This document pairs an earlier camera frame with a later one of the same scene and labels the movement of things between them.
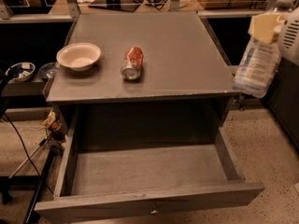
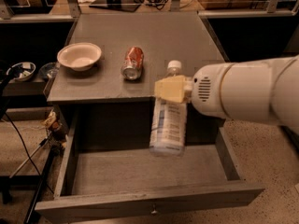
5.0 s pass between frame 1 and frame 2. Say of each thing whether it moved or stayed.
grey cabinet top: stayed
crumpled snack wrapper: stayed
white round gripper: moved
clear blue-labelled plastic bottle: moved
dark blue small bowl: stayed
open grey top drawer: stayed
